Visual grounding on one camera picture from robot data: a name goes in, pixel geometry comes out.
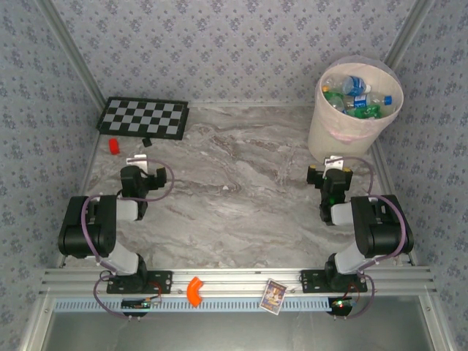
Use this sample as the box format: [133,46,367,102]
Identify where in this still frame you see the blue label white cap bottle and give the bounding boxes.
[338,75,373,97]

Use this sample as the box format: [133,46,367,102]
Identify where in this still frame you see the black grey checkerboard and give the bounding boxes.
[95,97,191,142]

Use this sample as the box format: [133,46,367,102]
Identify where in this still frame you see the aluminium extrusion rail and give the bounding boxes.
[39,267,438,298]

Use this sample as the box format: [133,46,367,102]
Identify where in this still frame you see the aluminium frame post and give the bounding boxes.
[381,0,438,70]
[35,0,110,109]

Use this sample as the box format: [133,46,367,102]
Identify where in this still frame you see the blue grey slotted cable duct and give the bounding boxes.
[54,295,334,313]

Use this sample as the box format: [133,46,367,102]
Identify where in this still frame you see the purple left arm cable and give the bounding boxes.
[80,159,176,321]

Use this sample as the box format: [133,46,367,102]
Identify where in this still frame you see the green plastic soda bottle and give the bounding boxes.
[320,84,347,110]
[347,104,383,121]

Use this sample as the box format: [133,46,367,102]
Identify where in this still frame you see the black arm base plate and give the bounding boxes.
[300,269,369,293]
[107,270,173,295]

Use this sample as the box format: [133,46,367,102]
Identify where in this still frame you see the small circuit board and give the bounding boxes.
[328,296,355,312]
[121,296,162,312]

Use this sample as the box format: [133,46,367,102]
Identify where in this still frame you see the pink round waste bin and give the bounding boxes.
[306,61,405,160]

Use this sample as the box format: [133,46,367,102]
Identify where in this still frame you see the playing card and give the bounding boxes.
[259,278,287,314]

